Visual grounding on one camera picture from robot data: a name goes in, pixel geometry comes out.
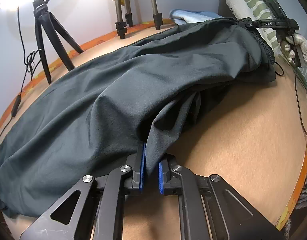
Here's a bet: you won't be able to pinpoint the green striped white pillow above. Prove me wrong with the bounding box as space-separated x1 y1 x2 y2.
226 0 307 98

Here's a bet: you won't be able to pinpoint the folded light blue cloth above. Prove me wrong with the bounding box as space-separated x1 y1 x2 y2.
169 9 222 25

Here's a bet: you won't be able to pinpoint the tall grey tripod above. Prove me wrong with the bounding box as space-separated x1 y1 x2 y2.
113 0 162 40

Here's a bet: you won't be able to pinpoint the right hand in grey glove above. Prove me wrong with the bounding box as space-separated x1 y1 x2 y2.
276 28 307 69

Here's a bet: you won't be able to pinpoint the black cable with adapter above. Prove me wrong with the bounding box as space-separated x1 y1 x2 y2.
0 6 44 147

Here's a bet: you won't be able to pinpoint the small black tripod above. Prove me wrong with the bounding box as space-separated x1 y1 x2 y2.
32 0 83 83

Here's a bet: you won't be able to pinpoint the dark grey pants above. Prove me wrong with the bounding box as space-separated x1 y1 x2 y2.
0 18 276 217

